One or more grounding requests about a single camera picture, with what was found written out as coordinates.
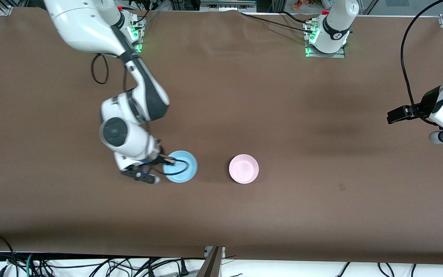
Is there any light blue bowl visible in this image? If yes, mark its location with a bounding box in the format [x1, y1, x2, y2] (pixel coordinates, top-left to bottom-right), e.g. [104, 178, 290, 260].
[163, 150, 198, 183]

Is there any pink bowl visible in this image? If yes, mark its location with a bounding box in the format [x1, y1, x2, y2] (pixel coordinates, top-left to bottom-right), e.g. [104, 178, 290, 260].
[229, 154, 260, 184]

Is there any brown table cover sheet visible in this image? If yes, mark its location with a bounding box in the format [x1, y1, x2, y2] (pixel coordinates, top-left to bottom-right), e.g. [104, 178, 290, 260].
[0, 7, 443, 266]

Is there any aluminium profile beam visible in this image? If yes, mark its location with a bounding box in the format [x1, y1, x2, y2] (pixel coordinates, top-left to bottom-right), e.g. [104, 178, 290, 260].
[197, 246, 226, 277]

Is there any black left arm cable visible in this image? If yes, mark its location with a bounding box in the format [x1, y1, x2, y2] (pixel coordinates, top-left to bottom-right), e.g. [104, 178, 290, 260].
[400, 0, 443, 127]

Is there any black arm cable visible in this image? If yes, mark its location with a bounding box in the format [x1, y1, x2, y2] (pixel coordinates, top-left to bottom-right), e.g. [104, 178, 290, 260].
[400, 0, 443, 127]
[91, 54, 190, 177]

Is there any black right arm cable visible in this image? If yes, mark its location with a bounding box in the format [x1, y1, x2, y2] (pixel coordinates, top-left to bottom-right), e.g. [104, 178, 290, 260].
[91, 54, 190, 177]

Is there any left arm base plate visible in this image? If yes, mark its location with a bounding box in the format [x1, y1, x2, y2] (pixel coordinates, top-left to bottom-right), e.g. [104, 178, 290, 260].
[303, 18, 347, 58]

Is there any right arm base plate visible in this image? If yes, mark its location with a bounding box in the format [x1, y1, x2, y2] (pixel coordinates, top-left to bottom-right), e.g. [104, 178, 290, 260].
[123, 12, 146, 53]

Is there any black cable across table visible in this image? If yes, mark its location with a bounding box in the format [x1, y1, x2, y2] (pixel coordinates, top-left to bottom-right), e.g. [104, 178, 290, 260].
[240, 12, 311, 33]

